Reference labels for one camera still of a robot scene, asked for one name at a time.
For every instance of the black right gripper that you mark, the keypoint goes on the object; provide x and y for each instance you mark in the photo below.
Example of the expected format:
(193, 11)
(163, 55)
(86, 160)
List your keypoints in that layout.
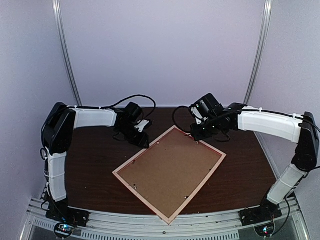
(196, 134)

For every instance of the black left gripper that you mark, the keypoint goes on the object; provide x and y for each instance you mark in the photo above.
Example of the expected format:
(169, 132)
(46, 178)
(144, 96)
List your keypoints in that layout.
(141, 141)

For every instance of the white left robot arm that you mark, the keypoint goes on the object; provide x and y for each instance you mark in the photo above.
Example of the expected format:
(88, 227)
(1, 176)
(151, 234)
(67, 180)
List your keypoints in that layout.
(57, 135)

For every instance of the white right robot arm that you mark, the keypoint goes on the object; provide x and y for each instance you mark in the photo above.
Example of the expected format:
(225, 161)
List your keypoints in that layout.
(212, 118)

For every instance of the left controller board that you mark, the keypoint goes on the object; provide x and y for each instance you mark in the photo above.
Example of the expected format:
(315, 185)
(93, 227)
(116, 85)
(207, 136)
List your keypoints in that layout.
(63, 230)

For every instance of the controller board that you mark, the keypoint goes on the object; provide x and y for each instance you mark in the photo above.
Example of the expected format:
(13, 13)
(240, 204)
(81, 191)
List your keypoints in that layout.
(63, 230)
(265, 230)

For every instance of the right controller board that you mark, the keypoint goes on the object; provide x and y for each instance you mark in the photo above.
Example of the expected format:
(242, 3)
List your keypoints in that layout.
(265, 230)

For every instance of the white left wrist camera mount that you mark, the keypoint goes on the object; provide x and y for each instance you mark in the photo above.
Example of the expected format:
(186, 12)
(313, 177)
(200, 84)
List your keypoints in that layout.
(143, 125)

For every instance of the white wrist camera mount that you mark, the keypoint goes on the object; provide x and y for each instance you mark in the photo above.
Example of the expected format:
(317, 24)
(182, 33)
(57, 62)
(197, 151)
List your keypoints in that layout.
(196, 114)
(143, 125)

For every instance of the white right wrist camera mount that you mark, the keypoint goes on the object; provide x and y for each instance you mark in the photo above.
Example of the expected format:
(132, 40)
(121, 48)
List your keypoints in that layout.
(196, 114)

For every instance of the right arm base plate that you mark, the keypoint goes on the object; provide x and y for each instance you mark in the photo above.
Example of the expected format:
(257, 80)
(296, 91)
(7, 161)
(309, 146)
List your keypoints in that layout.
(257, 215)

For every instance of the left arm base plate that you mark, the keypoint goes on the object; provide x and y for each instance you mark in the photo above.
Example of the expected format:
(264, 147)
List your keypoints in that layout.
(73, 216)

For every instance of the aluminium front rail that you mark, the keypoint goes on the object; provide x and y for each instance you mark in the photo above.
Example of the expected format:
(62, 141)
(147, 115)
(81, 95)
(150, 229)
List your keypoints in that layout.
(224, 225)

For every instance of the right aluminium corner post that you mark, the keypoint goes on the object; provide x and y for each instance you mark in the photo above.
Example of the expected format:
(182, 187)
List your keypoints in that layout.
(264, 31)

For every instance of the aluminium corner post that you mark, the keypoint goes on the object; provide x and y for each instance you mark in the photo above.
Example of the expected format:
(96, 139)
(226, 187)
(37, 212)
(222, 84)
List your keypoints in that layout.
(264, 31)
(56, 4)

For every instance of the left aluminium corner post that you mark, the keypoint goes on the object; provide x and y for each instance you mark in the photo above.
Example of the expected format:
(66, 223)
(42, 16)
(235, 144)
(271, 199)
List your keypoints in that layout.
(56, 4)

